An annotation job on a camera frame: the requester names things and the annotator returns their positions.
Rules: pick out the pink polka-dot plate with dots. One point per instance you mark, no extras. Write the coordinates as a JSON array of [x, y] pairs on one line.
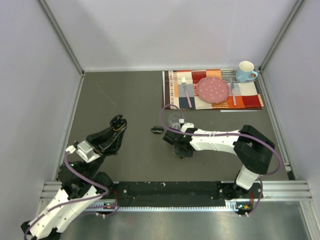
[[213, 90]]

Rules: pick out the pink-handled metal fork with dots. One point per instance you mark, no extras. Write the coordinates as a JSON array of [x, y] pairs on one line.
[[184, 85]]

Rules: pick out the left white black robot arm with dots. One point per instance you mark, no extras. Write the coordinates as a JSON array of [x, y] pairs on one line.
[[81, 183]]

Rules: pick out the black marbled earbud charging case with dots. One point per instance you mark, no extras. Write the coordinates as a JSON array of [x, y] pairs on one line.
[[157, 130]]

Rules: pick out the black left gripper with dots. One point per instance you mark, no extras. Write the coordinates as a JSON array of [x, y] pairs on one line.
[[106, 143]]

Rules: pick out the light blue mug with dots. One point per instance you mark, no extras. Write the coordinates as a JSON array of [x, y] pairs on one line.
[[246, 72]]

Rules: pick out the pink-handled metal knife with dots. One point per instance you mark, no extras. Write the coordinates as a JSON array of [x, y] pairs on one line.
[[232, 87]]

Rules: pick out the clear plastic cup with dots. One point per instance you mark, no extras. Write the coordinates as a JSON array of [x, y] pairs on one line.
[[175, 120]]

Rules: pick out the glossy black gold-striped earbud case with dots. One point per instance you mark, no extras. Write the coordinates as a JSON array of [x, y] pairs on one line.
[[118, 122]]

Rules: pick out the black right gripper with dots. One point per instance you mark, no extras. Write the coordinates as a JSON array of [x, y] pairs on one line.
[[177, 152]]

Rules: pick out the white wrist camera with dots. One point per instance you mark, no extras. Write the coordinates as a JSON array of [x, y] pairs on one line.
[[185, 125], [84, 150]]

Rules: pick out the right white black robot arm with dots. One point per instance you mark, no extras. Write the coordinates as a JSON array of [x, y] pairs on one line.
[[253, 149]]

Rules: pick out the colourful patchwork placemat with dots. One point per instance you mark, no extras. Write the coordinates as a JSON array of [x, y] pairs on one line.
[[247, 95]]

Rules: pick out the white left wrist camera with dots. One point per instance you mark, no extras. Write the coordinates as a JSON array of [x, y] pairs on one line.
[[84, 150]]

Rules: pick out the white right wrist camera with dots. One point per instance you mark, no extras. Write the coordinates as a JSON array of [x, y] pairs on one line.
[[185, 125]]

